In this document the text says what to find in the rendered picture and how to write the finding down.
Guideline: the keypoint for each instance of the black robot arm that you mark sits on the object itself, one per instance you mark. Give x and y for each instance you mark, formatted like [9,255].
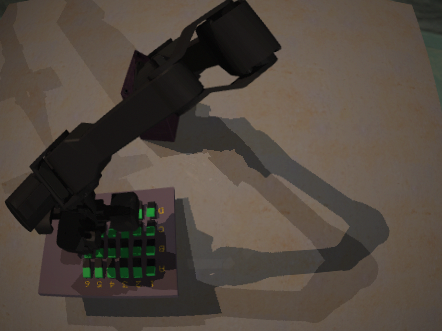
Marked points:
[232,36]

